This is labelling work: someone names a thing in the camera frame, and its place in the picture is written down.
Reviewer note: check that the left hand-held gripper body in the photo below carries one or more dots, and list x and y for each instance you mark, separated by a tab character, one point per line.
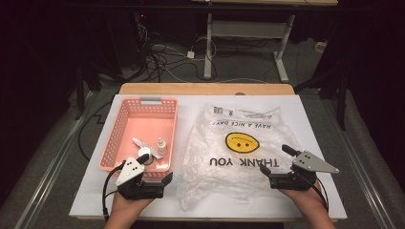
129	173

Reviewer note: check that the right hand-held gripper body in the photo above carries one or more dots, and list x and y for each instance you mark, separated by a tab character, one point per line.
310	163

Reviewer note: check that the white tube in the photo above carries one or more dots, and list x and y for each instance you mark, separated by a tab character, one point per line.
138	142

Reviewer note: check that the small white dropper bottle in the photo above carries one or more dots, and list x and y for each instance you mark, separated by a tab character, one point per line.
162	147

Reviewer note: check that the pink plastic basket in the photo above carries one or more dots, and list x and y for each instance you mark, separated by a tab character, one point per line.
143	124

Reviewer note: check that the clear plastic bag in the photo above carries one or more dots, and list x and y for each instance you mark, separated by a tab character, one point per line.
223	178

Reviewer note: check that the person's left hand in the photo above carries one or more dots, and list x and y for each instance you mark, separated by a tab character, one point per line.
127	206

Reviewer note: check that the person's right hand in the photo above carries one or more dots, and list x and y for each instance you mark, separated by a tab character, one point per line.
309	200

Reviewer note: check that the white board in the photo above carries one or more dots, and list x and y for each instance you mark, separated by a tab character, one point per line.
95	197

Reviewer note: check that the black stand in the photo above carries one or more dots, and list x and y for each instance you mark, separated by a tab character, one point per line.
79	95
342	101

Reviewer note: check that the white floor socket box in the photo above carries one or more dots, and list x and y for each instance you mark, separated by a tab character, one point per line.
320	47

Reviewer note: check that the white power adapter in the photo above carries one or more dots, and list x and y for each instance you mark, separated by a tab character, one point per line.
190	54

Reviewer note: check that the metal floor rail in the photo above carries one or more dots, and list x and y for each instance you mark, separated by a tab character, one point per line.
51	175
366	178

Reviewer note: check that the white desk frame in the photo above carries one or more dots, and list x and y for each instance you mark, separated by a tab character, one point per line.
208	47

